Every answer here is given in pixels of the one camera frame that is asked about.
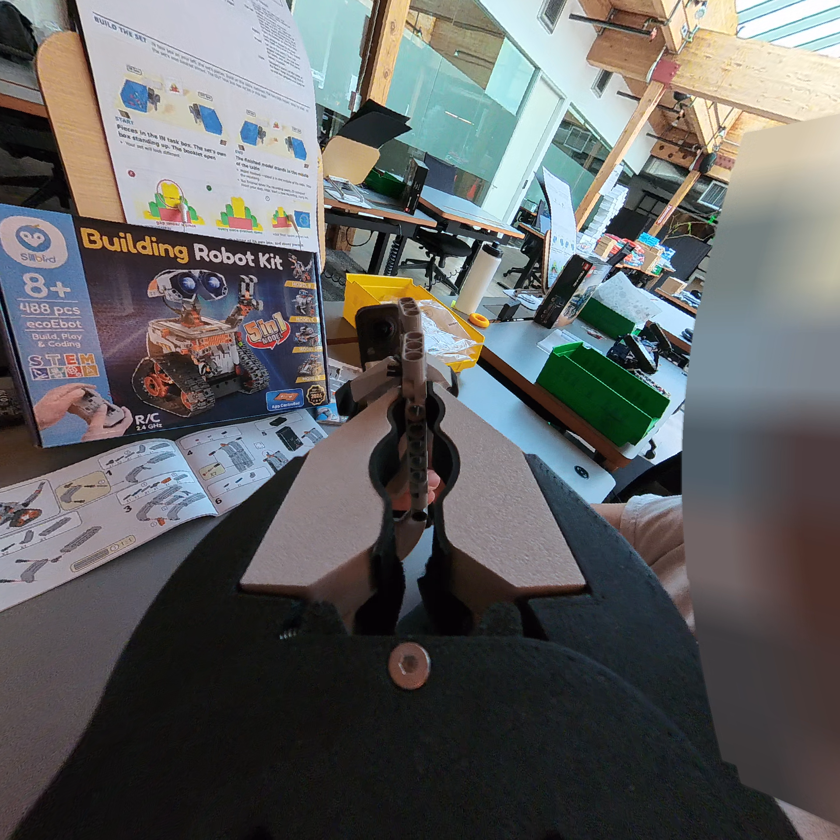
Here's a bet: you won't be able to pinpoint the black product box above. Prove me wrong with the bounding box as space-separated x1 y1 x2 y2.
533 255 611 329

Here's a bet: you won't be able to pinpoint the distant instruction sheet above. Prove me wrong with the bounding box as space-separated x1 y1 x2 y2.
541 165 581 270

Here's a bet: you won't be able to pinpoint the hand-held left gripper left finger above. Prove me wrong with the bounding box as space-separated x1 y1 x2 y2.
239 397 403 634

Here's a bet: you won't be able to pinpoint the neighbouring grey desk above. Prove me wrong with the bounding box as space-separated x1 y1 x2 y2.
479 289 697 470

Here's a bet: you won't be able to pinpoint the yellow plastic bin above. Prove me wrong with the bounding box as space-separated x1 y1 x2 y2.
343 274 487 375

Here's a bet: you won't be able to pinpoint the wood-edged grey desk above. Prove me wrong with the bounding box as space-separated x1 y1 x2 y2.
325 184 526 240

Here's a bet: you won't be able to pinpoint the clear plastic parts bags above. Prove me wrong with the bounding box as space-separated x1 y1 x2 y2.
420 301 483 368

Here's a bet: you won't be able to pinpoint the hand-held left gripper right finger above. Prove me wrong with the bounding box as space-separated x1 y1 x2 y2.
420 391 587 621

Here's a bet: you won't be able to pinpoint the person's left forearm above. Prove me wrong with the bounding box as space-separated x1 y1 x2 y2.
774 795 840 840

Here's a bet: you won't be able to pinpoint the robot building kit box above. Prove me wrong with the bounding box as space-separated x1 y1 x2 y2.
0 203 330 448

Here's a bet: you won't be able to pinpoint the small colourful leaflet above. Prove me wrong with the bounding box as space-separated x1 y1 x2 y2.
315 357 362 424

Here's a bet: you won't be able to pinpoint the printed instruction sheet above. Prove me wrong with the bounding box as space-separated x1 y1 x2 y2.
75 0 322 253

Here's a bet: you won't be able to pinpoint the white printed bag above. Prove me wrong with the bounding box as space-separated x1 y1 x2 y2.
600 270 660 322

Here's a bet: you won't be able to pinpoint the person's right hand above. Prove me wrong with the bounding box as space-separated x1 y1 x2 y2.
392 471 442 519

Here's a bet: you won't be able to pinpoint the black office chair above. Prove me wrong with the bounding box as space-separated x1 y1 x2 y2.
502 226 549 280
400 226 475 293

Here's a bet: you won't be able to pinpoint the open instruction booklet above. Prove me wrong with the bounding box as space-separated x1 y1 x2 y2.
0 410 329 613

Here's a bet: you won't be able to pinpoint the small green plastic bin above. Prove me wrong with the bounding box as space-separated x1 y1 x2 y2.
577 297 641 339

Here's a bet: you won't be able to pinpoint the large green plastic bin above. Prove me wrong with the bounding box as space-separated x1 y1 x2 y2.
536 341 672 447

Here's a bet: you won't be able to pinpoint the stack of colourful boxes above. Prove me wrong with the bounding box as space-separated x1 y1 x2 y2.
594 223 690 277

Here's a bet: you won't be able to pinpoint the grey perforated building beam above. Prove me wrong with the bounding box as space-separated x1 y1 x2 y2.
392 297 435 526

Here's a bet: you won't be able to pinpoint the rounded wooden board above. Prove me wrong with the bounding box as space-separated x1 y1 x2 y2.
322 134 382 179

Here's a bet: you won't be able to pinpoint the black toy model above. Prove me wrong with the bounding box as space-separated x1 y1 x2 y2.
607 333 660 374

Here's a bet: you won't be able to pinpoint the white water bottle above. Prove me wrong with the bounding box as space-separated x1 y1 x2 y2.
455 241 503 317

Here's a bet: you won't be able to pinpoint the tall black carton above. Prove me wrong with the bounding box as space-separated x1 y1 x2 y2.
402 157 431 216

